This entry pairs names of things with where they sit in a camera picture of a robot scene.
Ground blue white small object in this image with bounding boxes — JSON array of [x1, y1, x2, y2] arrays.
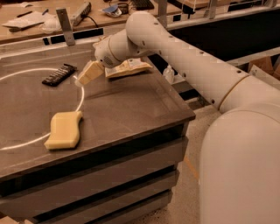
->
[[102, 4, 122, 18]]

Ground black keyboard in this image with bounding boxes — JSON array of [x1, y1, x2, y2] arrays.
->
[[131, 0, 154, 11]]

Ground grey power strip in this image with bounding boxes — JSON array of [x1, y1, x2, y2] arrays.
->
[[70, 2, 91, 26]]

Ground grey metal bracket left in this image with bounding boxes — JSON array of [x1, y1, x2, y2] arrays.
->
[[56, 8, 75, 46]]

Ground clear sanitizer bottle left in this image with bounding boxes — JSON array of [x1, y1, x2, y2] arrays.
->
[[163, 65, 175, 84]]

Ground white crumpled mask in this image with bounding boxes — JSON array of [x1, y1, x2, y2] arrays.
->
[[42, 17, 61, 33]]

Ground yellow sponge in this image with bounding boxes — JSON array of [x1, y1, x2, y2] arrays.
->
[[45, 111, 82, 151]]

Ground white papers on desk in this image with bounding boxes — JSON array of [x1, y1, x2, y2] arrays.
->
[[3, 11, 47, 28]]

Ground black rxbar chocolate bar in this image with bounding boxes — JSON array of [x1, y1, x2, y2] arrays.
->
[[42, 64, 77, 87]]

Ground grey drawer cabinet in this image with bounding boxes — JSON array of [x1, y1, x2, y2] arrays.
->
[[0, 44, 194, 224]]

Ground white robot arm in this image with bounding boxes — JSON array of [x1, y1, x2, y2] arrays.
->
[[94, 11, 280, 224]]

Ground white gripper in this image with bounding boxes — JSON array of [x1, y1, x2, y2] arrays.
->
[[76, 38, 117, 86]]

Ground grey metal post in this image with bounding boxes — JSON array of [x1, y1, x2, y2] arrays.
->
[[158, 0, 167, 27]]

